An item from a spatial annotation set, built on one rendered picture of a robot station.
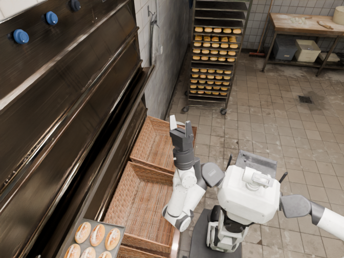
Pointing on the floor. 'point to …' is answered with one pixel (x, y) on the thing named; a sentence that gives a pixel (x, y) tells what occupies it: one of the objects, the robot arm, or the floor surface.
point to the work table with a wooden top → (280, 28)
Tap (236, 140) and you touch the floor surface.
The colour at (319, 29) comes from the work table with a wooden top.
